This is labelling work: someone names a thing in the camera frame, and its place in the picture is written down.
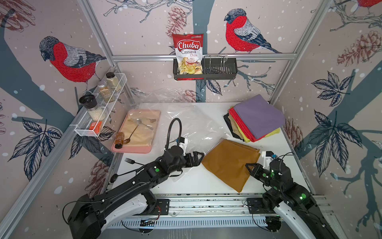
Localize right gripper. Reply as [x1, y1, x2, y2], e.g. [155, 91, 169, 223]
[244, 162, 283, 193]

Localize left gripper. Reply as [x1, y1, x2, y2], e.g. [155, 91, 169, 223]
[168, 151, 205, 175]

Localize brown garment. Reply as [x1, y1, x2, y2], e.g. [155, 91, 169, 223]
[202, 139, 261, 193]

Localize tan garment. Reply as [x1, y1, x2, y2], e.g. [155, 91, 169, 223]
[228, 114, 244, 140]

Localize yellow green garment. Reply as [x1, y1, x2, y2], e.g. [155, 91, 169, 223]
[233, 128, 281, 142]

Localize clear plastic vacuum bag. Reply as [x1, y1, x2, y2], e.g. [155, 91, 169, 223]
[132, 88, 229, 155]

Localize black trousers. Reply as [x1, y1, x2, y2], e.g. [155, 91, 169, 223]
[223, 113, 241, 139]

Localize purple garment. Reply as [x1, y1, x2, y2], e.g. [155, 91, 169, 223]
[233, 95, 286, 138]

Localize red garment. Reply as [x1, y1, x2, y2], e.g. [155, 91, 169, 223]
[228, 108, 266, 142]

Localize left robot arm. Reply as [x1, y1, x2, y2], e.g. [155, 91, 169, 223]
[67, 145, 205, 239]

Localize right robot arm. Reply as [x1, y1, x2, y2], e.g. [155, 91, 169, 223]
[246, 158, 338, 239]

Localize Chuba cassava chips bag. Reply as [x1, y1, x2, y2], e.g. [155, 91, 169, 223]
[172, 34, 204, 75]

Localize pink tray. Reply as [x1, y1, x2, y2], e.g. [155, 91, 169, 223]
[111, 109, 161, 154]

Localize tan cloth on tray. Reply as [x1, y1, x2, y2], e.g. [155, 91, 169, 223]
[120, 109, 161, 148]

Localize black plastic fork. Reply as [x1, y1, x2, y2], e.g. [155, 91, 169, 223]
[124, 158, 144, 166]

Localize metal spoon on tray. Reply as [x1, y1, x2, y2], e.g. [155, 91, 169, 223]
[135, 119, 154, 130]

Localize brown spoon on tray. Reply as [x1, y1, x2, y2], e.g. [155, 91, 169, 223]
[124, 124, 139, 144]

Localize amber bottle on tray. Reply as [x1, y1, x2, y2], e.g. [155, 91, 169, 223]
[114, 132, 125, 149]

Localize black plastic spoon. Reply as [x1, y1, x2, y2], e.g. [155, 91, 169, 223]
[109, 169, 138, 183]

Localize small orange box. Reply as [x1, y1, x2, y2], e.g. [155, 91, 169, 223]
[89, 121, 102, 134]

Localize spice jar middle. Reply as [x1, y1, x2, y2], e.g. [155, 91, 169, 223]
[97, 82, 115, 103]

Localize spice jar rear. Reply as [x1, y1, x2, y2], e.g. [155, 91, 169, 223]
[106, 72, 122, 91]

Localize black lid spice jar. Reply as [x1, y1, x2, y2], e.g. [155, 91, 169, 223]
[79, 94, 106, 121]

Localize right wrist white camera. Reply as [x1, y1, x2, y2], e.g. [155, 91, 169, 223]
[261, 151, 277, 168]

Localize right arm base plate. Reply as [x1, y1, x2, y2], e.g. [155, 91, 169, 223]
[245, 198, 274, 214]

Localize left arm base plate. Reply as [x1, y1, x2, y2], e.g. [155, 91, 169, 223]
[149, 199, 170, 216]

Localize black wire basket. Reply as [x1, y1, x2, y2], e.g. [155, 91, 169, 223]
[173, 57, 238, 81]

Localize white wire shelf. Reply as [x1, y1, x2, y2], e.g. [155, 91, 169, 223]
[75, 73, 127, 137]

